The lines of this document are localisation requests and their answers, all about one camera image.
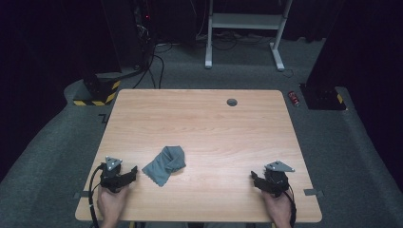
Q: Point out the dark equipment rack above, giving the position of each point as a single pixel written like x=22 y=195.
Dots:
x=144 y=28

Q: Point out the grey textured cloth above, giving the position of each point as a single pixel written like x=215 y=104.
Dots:
x=166 y=164

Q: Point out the grey tape strip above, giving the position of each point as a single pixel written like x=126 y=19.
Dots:
x=84 y=194
x=313 y=192

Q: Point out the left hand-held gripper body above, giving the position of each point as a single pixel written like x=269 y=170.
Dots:
x=111 y=177

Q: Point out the grey round table grommet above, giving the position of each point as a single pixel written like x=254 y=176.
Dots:
x=232 y=102

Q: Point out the white metal desk frame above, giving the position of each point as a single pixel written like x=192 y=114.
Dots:
x=245 y=21

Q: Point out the person's left hand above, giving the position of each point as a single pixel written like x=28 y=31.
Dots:
x=111 y=204

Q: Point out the red can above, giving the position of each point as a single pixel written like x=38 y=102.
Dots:
x=293 y=98

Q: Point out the black yellow striped stand base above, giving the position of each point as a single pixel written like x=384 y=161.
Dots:
x=96 y=95

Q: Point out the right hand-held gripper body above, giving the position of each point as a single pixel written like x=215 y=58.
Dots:
x=278 y=182

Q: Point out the black square stand base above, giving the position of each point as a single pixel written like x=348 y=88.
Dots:
x=323 y=98

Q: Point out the person's right hand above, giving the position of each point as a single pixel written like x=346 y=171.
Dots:
x=280 y=209

